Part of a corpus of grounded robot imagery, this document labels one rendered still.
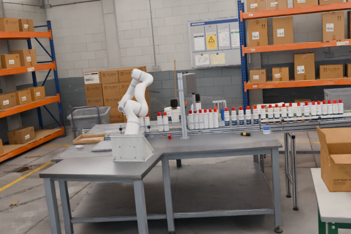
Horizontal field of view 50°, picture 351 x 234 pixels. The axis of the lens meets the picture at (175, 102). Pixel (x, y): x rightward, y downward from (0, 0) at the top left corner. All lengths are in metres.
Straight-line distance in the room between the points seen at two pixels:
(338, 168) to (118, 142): 1.73
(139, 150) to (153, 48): 5.60
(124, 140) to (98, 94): 4.39
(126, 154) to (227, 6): 5.58
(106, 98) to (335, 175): 5.59
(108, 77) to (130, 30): 1.77
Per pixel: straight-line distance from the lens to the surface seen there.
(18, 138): 7.64
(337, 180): 2.60
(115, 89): 7.42
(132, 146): 3.20
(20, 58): 7.80
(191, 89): 3.81
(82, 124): 6.12
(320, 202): 2.47
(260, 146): 3.41
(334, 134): 2.85
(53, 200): 3.39
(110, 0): 9.00
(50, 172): 3.31
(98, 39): 9.17
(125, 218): 3.73
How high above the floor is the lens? 1.78
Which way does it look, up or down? 9 degrees down
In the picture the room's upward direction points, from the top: 5 degrees counter-clockwise
